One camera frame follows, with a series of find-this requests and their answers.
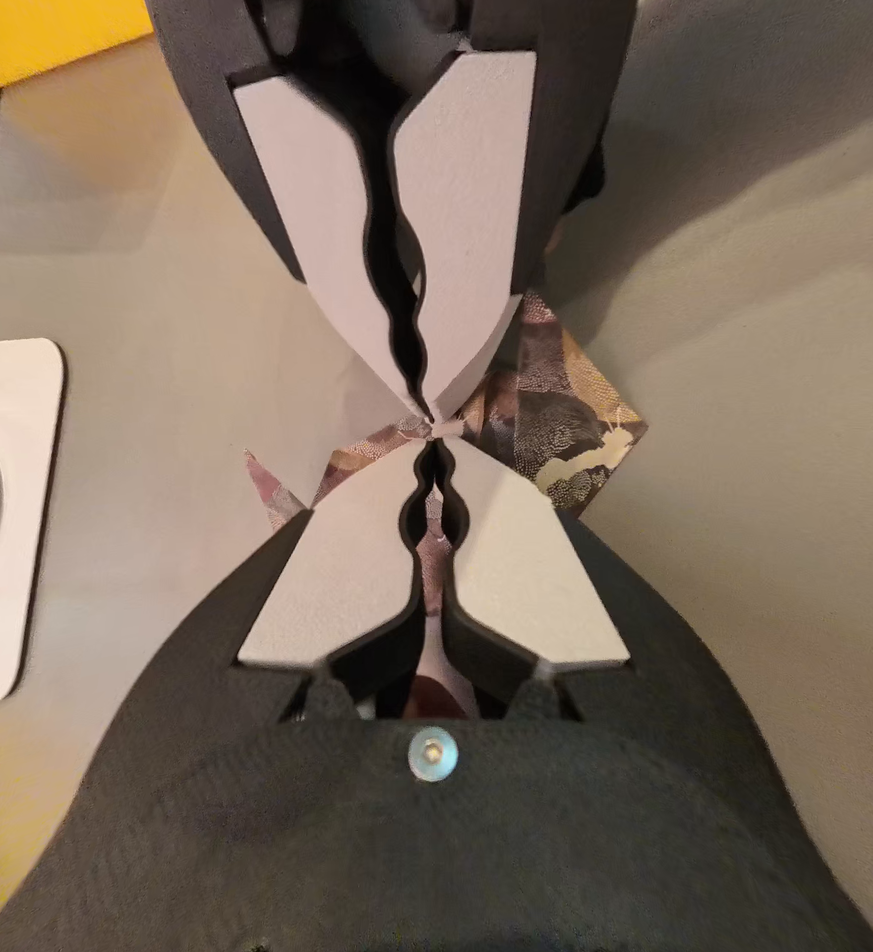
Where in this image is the yellow box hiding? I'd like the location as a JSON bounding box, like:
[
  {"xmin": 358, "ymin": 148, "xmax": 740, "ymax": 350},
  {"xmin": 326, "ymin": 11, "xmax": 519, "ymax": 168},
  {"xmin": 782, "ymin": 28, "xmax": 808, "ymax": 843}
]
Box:
[{"xmin": 0, "ymin": 0, "xmax": 155, "ymax": 94}]

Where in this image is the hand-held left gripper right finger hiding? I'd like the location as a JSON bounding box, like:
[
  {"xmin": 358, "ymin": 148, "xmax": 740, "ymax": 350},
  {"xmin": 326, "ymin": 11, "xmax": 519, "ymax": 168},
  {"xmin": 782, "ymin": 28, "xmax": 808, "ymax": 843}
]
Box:
[{"xmin": 435, "ymin": 435, "xmax": 632, "ymax": 716}]

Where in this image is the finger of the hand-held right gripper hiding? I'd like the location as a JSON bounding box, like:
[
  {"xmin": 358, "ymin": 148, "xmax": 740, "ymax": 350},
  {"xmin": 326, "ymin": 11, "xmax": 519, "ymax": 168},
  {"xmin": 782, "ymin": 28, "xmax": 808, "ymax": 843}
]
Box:
[
  {"xmin": 233, "ymin": 65, "xmax": 433, "ymax": 426},
  {"xmin": 390, "ymin": 48, "xmax": 540, "ymax": 428}
]

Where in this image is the patterned origami paper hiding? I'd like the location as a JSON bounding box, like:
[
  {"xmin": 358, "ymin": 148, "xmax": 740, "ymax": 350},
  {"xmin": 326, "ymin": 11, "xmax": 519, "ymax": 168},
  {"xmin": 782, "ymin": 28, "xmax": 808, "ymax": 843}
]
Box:
[{"xmin": 243, "ymin": 290, "xmax": 649, "ymax": 718}]

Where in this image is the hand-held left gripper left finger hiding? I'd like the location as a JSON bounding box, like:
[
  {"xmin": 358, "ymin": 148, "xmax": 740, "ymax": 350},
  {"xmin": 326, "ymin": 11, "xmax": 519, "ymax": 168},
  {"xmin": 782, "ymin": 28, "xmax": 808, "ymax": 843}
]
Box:
[{"xmin": 237, "ymin": 435, "xmax": 439, "ymax": 704}]

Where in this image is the white rounded board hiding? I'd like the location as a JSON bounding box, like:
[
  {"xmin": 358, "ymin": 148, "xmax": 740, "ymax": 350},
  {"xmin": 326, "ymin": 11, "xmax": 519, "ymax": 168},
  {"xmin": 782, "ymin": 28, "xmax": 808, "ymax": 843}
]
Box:
[{"xmin": 0, "ymin": 338, "xmax": 67, "ymax": 704}]

